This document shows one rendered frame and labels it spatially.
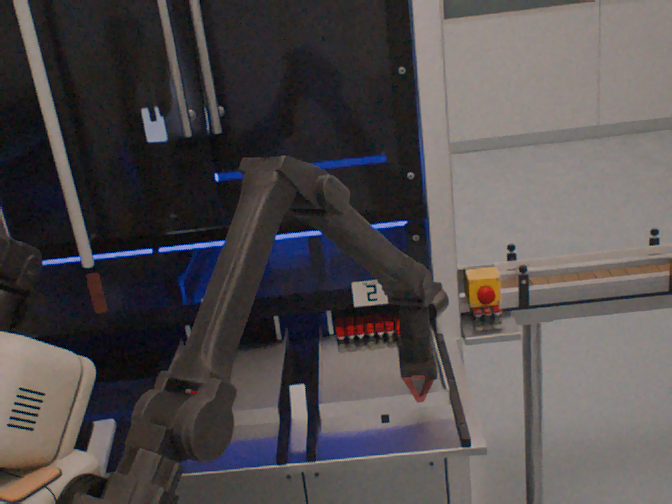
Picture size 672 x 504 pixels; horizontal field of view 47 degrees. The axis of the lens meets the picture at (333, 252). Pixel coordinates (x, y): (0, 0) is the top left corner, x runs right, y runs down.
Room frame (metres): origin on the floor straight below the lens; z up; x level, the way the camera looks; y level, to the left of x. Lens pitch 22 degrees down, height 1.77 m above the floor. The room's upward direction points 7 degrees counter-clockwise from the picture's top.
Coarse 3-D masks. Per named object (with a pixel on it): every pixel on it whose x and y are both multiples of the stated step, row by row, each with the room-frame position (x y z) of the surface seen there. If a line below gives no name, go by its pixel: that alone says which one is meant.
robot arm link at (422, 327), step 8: (400, 312) 1.30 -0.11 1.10; (408, 312) 1.29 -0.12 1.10; (416, 312) 1.28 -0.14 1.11; (424, 312) 1.28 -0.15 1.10; (432, 312) 1.33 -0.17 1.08; (400, 320) 1.30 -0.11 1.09; (408, 320) 1.28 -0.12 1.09; (416, 320) 1.28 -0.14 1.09; (424, 320) 1.28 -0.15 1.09; (400, 328) 1.30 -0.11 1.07; (408, 328) 1.28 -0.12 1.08; (416, 328) 1.28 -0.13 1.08; (424, 328) 1.28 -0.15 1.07; (408, 336) 1.28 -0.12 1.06; (416, 336) 1.28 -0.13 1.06
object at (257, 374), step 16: (288, 336) 1.65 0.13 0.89; (176, 352) 1.61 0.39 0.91; (240, 352) 1.63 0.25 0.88; (256, 352) 1.62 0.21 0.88; (272, 352) 1.61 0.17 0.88; (240, 368) 1.55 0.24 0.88; (256, 368) 1.54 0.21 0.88; (272, 368) 1.53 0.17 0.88; (240, 384) 1.48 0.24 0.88; (256, 384) 1.47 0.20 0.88; (272, 384) 1.46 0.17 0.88; (240, 400) 1.42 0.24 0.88; (256, 400) 1.41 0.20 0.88; (272, 400) 1.40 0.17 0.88; (240, 416) 1.33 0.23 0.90; (256, 416) 1.32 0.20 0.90; (272, 416) 1.32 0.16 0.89
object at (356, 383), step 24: (336, 336) 1.64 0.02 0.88; (432, 336) 1.54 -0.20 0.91; (336, 360) 1.53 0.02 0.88; (360, 360) 1.52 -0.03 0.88; (384, 360) 1.51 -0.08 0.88; (336, 384) 1.43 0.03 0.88; (360, 384) 1.42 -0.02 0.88; (384, 384) 1.41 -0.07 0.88; (336, 408) 1.31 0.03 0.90; (360, 408) 1.31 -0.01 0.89; (384, 408) 1.31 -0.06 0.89; (408, 408) 1.31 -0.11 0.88
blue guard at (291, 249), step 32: (384, 224) 1.57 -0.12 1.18; (416, 224) 1.57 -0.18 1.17; (96, 256) 1.60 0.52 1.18; (128, 256) 1.60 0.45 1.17; (160, 256) 1.59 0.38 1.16; (192, 256) 1.59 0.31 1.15; (288, 256) 1.58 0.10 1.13; (320, 256) 1.58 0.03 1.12; (416, 256) 1.57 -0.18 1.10; (64, 288) 1.61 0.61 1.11; (96, 288) 1.60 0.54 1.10; (128, 288) 1.60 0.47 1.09; (160, 288) 1.60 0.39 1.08; (192, 288) 1.59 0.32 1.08; (288, 288) 1.58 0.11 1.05; (320, 288) 1.58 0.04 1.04; (64, 320) 1.61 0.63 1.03; (96, 320) 1.60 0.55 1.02; (128, 320) 1.60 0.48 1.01; (160, 320) 1.60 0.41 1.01
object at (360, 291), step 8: (376, 280) 1.57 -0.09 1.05; (352, 288) 1.57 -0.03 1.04; (360, 288) 1.57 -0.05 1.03; (368, 288) 1.57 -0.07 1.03; (376, 288) 1.57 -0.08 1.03; (360, 296) 1.57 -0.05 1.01; (376, 296) 1.57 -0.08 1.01; (384, 296) 1.57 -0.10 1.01; (360, 304) 1.57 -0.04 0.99; (368, 304) 1.57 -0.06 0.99
